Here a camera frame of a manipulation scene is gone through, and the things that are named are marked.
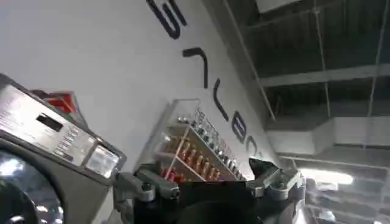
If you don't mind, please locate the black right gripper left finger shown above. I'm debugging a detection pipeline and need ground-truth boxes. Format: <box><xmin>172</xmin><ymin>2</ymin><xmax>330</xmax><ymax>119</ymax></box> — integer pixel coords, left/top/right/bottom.
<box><xmin>113</xmin><ymin>169</ymin><xmax>181</xmax><ymax>224</ymax></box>

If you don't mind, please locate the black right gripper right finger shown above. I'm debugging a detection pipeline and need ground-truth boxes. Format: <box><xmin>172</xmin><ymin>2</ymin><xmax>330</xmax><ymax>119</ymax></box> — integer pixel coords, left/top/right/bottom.
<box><xmin>246</xmin><ymin>158</ymin><xmax>305</xmax><ymax>201</ymax></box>

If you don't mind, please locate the ceiling light fixture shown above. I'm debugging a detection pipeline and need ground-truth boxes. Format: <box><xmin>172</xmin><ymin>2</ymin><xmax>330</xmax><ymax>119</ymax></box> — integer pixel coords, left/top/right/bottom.
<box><xmin>297</xmin><ymin>168</ymin><xmax>355</xmax><ymax>186</ymax></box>

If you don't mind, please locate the white shelf with bottles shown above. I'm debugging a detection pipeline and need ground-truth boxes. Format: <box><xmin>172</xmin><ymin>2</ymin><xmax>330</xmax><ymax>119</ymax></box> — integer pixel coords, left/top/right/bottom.
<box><xmin>133</xmin><ymin>97</ymin><xmax>255</xmax><ymax>183</ymax></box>

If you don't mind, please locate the grey dryer with round door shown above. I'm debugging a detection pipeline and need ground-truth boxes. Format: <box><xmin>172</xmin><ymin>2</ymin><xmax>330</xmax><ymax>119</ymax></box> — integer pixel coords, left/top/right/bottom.
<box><xmin>0</xmin><ymin>73</ymin><xmax>127</xmax><ymax>224</ymax></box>

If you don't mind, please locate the red box on dryer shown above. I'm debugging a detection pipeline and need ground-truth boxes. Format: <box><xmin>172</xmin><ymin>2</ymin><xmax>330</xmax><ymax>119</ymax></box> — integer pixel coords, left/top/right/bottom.
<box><xmin>29</xmin><ymin>88</ymin><xmax>88</xmax><ymax>126</ymax></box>

